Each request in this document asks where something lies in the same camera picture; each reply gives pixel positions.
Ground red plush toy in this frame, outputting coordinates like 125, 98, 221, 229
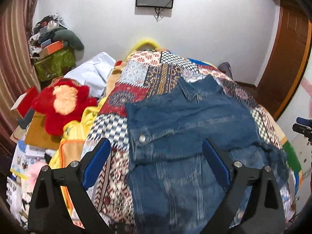
32, 78, 97, 136

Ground pile of clutter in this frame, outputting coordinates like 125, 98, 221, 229
28, 13, 68, 57

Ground green patterned storage box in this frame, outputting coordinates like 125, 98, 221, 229
33, 48, 76, 82

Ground red white box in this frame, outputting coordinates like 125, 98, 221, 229
10, 87, 39, 118

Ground yellow blanket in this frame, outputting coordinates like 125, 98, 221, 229
49, 97, 107, 169

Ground white sliding wardrobe door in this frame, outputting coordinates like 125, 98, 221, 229
278, 58, 311, 213

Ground dark grey cloth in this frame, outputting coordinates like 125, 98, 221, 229
217, 62, 233, 79

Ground striped red curtain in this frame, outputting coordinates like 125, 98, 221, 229
1, 0, 40, 156

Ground brown cardboard piece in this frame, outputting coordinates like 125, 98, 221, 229
24, 112, 61, 150

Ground orange trimmed beige blanket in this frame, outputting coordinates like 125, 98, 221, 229
59, 139, 85, 215

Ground pink plush toy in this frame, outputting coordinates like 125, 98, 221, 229
25, 161, 47, 193

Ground orange shoe box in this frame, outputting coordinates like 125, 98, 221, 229
39, 41, 63, 59

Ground blue denim jacket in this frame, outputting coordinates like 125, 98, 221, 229
125, 75, 289, 233

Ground wooden wardrobe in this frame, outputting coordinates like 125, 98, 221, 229
256, 0, 311, 120

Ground white folded cloth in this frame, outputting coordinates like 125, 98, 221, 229
64, 52, 116, 98

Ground grey neck pillow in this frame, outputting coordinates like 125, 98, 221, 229
52, 30, 85, 51

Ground patchwork patterned bedspread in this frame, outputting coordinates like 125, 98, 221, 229
82, 51, 296, 229

